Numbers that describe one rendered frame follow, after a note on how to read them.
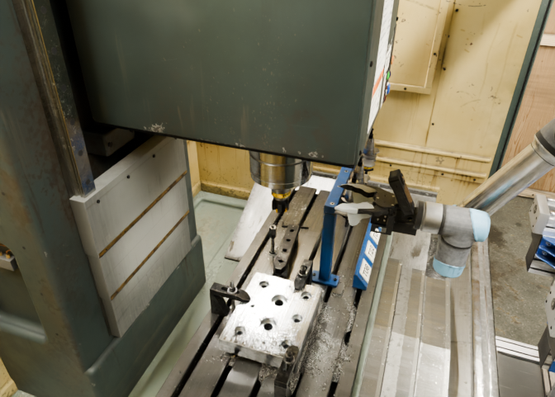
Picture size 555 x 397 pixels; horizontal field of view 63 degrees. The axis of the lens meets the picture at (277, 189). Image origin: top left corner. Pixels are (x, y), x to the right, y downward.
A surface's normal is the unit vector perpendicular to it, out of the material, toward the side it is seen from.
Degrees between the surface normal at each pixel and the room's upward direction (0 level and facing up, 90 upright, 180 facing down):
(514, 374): 0
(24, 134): 90
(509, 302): 0
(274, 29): 90
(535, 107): 90
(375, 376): 7
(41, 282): 90
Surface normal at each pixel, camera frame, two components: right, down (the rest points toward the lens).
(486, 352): 0.00, -0.84
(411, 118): -0.33, 0.51
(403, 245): -0.13, -0.57
